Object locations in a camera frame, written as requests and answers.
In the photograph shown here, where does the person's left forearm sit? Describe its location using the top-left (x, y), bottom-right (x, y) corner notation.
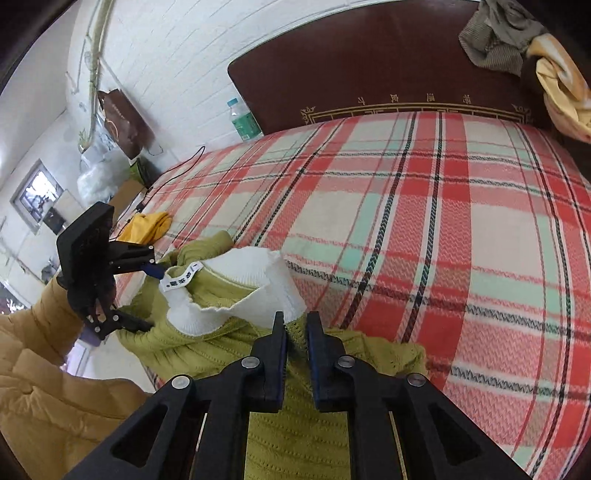
top-left (0, 274), bottom-right (93, 367)

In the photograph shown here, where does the small wall window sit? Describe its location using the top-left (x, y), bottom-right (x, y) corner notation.
top-left (11, 161), bottom-right (65, 227)

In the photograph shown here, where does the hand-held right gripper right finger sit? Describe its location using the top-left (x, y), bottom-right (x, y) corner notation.
top-left (306, 311), bottom-right (532, 480)

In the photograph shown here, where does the yellow garment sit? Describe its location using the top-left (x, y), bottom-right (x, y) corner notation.
top-left (117, 212), bottom-right (172, 245)

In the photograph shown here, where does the wall pipe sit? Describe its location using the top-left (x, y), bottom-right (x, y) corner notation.
top-left (78, 0), bottom-right (117, 153)

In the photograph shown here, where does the cardboard box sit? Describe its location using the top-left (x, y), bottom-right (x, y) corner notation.
top-left (111, 179), bottom-right (145, 217)

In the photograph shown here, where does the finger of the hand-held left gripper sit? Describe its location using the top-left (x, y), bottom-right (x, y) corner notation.
top-left (111, 244), bottom-right (164, 280)
top-left (87, 308), bottom-right (153, 343)

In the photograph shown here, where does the dark green box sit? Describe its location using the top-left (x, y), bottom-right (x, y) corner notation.
top-left (129, 158), bottom-right (161, 186)

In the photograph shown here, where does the small black device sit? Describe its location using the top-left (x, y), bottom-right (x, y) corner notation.
top-left (42, 208), bottom-right (66, 234)

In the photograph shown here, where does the brown paper bag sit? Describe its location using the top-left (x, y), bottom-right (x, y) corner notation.
top-left (97, 89), bottom-right (155, 160)

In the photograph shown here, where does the plastic water bottle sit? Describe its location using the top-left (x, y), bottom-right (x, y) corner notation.
top-left (226, 98), bottom-right (260, 142)

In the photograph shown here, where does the person's tan puffer jacket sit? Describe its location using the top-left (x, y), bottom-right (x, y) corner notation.
top-left (0, 351), bottom-right (155, 480)

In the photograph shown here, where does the red plaid bed sheet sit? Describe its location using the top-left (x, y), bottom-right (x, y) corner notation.
top-left (113, 111), bottom-right (591, 480)

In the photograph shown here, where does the black cable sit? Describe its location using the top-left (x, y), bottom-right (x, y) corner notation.
top-left (139, 145), bottom-right (206, 208)

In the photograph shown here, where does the white plastic bag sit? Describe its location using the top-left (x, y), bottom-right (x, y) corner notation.
top-left (76, 143), bottom-right (131, 199)

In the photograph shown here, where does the dark wooden headboard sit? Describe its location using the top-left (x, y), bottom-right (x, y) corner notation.
top-left (227, 0), bottom-right (555, 137)

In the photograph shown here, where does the grey-green crumpled cloth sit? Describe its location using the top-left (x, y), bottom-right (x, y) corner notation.
top-left (458, 0), bottom-right (550, 77)

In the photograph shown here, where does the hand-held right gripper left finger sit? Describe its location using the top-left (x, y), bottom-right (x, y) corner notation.
top-left (62, 311), bottom-right (288, 480)

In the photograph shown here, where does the green knit sweater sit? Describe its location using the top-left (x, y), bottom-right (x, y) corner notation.
top-left (115, 230), bottom-right (428, 480)

